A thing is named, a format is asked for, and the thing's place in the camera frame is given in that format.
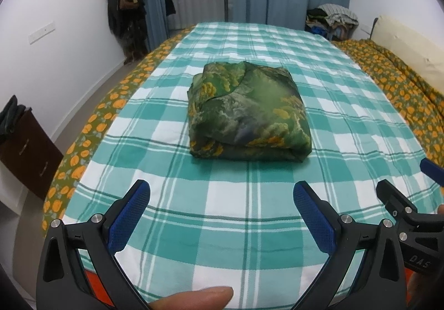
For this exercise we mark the green patterned padded jacket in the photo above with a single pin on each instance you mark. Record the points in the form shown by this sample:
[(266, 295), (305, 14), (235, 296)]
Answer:
[(249, 112)]

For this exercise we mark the teal plaid bedsheet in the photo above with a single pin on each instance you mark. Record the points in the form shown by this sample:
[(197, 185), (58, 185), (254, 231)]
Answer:
[(215, 199)]

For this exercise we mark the pile of clothes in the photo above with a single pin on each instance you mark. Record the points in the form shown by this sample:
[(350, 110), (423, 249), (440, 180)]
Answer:
[(333, 20)]

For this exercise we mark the black hanging garment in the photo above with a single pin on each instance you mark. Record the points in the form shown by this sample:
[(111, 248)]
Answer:
[(170, 4)]

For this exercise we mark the dark clothes on cabinet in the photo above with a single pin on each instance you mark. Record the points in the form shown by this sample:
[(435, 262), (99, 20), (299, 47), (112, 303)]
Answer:
[(12, 117)]

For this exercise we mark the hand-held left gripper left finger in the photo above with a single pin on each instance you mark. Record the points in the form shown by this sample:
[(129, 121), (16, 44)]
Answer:
[(128, 219)]

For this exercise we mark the person's left hand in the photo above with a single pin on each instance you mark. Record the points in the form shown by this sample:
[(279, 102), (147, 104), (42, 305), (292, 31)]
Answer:
[(194, 300)]

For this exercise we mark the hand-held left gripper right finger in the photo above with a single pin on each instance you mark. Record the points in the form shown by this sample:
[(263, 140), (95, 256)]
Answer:
[(314, 219)]

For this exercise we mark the person's right hand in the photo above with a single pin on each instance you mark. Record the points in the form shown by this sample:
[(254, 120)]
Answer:
[(418, 291)]

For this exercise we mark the white wall plate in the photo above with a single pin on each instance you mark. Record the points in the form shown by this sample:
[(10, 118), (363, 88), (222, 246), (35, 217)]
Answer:
[(41, 32)]

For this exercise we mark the coats hanging on wall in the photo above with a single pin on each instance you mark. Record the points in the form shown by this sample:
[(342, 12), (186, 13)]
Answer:
[(126, 8)]

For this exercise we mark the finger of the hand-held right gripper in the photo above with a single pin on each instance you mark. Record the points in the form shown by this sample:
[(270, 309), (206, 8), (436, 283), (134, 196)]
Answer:
[(432, 170), (392, 196)]

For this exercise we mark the orange floral quilt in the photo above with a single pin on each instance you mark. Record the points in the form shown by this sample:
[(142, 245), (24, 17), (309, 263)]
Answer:
[(104, 119)]

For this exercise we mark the orange fleece garment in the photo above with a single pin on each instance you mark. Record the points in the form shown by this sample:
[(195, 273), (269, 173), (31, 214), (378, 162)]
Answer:
[(94, 285)]

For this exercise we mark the dark wooden cabinet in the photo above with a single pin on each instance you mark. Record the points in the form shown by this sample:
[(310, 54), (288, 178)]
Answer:
[(31, 154)]

